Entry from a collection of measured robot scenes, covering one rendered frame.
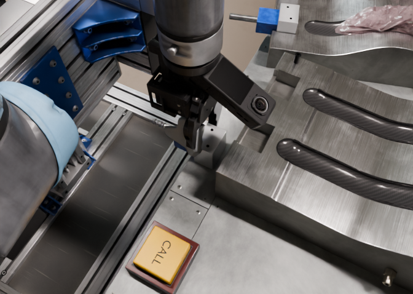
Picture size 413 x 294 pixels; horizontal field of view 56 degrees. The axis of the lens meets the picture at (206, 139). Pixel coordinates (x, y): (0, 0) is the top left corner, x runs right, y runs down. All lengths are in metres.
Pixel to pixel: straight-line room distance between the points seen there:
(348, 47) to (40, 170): 0.61
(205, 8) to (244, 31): 1.63
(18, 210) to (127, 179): 1.06
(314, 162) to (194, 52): 0.26
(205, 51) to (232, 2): 1.74
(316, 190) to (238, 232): 0.14
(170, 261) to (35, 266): 0.79
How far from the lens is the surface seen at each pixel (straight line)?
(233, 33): 2.01
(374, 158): 0.62
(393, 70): 0.80
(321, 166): 0.59
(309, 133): 0.61
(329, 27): 0.82
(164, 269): 0.57
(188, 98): 0.51
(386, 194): 0.60
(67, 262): 1.28
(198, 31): 0.41
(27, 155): 0.27
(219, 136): 0.63
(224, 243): 0.61
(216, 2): 0.40
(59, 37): 0.74
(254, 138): 0.62
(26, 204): 0.28
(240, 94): 0.49
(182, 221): 0.62
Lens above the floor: 1.39
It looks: 59 degrees down
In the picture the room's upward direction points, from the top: straight up
